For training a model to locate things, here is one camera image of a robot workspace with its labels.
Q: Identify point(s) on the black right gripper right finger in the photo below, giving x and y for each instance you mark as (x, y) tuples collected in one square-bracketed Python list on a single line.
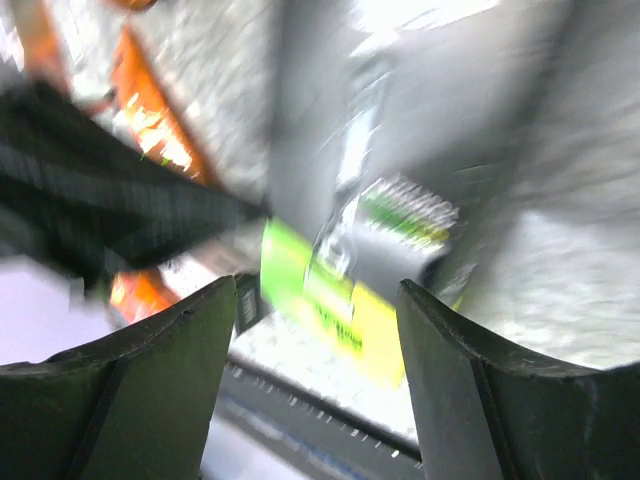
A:
[(488, 408)]

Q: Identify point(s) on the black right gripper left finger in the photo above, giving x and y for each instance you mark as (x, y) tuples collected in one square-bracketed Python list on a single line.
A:
[(136, 404)]

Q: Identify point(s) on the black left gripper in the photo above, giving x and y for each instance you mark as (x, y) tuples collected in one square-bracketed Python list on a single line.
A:
[(79, 200)]

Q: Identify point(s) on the orange razor blister pack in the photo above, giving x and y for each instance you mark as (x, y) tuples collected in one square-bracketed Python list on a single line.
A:
[(140, 294)]

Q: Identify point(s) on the orange wooden shelf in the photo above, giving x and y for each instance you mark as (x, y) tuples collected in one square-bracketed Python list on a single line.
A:
[(133, 90)]

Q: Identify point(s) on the black green razor box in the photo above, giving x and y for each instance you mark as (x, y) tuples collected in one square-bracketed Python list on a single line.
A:
[(392, 122)]

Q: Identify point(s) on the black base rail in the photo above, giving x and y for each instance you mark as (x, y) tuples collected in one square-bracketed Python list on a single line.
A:
[(301, 426)]

